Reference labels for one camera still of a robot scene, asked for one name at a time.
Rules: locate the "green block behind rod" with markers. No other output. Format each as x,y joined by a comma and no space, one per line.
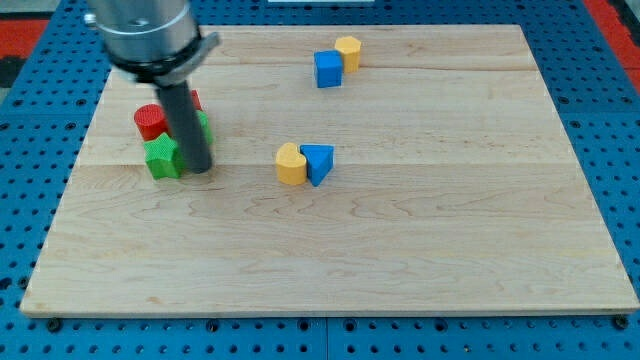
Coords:
205,126

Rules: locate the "red block behind rod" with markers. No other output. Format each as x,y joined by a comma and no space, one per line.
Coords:
196,100

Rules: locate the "wooden board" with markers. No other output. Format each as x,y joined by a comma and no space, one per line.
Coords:
454,191

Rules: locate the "yellow hexagon block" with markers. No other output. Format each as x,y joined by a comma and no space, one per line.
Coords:
349,49

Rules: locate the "blue cube block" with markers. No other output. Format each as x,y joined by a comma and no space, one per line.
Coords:
328,68

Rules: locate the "red cylinder block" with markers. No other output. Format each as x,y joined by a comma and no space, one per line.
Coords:
150,121

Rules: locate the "green star block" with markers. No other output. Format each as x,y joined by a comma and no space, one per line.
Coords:
163,158

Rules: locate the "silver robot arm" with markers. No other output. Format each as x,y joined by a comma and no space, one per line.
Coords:
159,42

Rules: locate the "blue triangle block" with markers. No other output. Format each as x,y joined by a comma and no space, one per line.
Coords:
320,158

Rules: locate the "yellow heart block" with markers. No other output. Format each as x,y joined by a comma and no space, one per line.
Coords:
291,165

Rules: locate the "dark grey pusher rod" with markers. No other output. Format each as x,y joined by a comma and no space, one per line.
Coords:
185,127

